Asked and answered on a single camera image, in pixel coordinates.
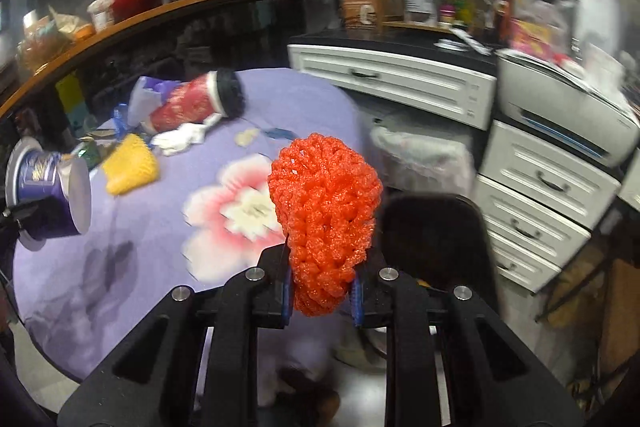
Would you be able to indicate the grey printer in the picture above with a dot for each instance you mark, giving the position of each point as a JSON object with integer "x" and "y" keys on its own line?
{"x": 555, "y": 102}

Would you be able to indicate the red yellow package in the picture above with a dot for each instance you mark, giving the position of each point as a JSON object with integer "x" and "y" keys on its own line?
{"x": 532, "y": 38}

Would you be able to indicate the orange foam fruit net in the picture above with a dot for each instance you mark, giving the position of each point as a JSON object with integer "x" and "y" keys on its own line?
{"x": 325, "y": 207}

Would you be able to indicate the curved wooden counter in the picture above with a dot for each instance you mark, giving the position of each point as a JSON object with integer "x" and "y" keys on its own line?
{"x": 150, "y": 14}

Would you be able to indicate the black trash bin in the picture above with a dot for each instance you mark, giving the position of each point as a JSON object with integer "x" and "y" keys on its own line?
{"x": 435, "y": 237}

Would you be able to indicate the purple floral tablecloth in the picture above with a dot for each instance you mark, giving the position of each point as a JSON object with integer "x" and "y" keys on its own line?
{"x": 150, "y": 232}

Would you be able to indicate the small blue scrap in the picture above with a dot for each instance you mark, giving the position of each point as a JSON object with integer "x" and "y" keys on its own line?
{"x": 280, "y": 133}

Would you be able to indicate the white paper cup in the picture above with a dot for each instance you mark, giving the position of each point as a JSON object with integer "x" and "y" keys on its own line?
{"x": 101, "y": 14}

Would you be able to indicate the white crumpled tissue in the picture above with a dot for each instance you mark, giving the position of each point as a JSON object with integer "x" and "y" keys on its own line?
{"x": 180, "y": 139}

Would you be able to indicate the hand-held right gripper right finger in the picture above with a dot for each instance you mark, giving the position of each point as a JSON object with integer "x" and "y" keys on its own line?
{"x": 356, "y": 304}

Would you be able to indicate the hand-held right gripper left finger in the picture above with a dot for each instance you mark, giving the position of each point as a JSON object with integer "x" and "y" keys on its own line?
{"x": 286, "y": 299}

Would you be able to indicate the yellow foam fruit net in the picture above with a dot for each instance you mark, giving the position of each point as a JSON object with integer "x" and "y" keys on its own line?
{"x": 131, "y": 164}

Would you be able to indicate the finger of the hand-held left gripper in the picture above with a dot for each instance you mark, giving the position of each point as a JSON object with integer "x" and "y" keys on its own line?
{"x": 17, "y": 213}

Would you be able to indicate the purple paper tub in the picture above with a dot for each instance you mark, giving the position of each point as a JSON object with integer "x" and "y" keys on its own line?
{"x": 37, "y": 174}

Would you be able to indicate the red paper cup black lid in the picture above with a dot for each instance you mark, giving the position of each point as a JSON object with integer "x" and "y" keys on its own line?
{"x": 192, "y": 102}

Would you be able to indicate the wide white drawer cabinet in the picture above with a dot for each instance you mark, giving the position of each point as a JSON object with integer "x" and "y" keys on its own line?
{"x": 400, "y": 77}

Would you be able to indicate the small beige scrap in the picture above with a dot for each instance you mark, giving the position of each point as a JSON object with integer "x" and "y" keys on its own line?
{"x": 246, "y": 138}

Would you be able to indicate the purple plastic wrapper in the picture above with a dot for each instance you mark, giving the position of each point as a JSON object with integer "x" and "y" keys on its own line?
{"x": 150, "y": 94}

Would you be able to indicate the white drawer stack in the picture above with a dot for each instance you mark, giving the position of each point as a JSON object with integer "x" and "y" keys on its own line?
{"x": 540, "y": 187}

